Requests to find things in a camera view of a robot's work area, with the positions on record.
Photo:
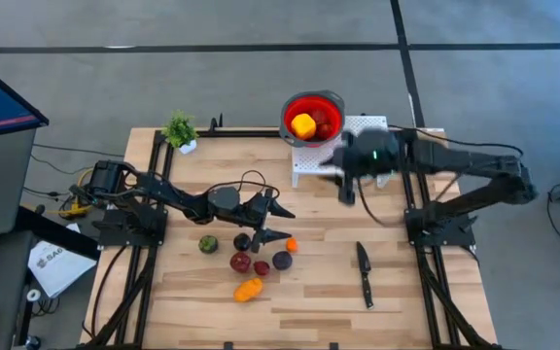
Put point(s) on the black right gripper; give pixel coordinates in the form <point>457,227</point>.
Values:
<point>372,150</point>

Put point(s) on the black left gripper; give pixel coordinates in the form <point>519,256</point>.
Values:
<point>256,210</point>

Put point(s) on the yellow fruit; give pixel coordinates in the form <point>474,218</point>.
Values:
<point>303,126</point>

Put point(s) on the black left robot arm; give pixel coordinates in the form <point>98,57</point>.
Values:
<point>153,192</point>

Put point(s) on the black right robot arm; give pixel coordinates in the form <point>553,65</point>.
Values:
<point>479,163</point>

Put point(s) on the small orange fruit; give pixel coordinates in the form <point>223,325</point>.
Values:
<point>291,244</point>

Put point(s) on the black round fruit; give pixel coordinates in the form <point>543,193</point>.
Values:
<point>242,241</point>

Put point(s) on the purple round fruit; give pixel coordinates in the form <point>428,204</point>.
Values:
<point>282,260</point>

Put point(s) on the small red fruit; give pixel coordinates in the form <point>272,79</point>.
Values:
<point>261,268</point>

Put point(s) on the dark red round fruit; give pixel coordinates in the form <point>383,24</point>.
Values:
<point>240,262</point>

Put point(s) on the white perforated metal shelf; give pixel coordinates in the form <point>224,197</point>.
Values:
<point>309,160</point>

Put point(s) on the orange mango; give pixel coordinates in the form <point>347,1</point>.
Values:
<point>248,290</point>

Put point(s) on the red colander with grey rim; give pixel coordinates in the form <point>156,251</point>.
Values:
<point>316,104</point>

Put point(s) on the black kitchen knife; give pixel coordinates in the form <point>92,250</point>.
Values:
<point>365,272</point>

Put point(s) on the green potted plant white pot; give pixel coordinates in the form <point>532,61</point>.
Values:
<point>179,129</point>

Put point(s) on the white printed paper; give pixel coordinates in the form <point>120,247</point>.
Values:
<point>59,265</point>

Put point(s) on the white tape roll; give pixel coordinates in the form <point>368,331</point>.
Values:
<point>33,295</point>

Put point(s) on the black aluminium table frame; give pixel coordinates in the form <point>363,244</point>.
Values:
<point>241,132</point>

